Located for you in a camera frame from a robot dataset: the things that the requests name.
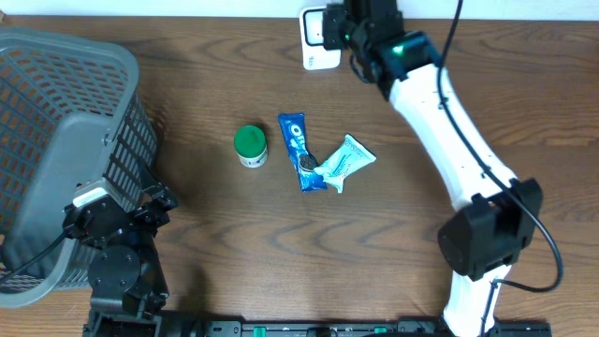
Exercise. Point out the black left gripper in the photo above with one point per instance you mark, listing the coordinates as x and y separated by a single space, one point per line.
150 220

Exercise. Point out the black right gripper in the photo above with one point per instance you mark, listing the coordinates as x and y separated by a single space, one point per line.
331 32

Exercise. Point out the green lid white jar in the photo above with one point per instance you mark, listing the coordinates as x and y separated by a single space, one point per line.
251 146

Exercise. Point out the blue Oreo cookie pack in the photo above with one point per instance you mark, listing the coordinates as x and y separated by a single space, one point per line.
294 134

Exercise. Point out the grey plastic mesh basket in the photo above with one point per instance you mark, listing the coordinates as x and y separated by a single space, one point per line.
70 115

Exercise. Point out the white mint tissue pack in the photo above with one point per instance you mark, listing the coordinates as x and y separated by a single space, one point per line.
347 159

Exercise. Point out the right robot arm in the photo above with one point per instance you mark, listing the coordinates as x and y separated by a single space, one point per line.
492 223

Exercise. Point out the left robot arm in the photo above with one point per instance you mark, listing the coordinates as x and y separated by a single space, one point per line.
128 284

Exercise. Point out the white barcode scanner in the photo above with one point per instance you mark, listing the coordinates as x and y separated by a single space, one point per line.
314 55

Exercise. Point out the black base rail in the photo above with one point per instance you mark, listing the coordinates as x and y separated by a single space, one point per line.
171 324

